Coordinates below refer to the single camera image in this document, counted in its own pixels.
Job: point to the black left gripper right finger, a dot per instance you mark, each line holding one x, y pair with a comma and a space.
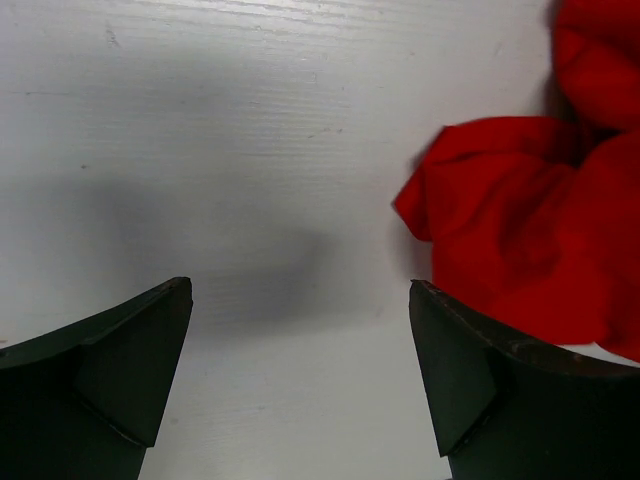
505, 405

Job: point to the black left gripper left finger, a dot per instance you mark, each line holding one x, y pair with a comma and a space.
87, 401

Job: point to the red t shirt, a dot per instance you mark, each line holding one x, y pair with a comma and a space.
534, 221

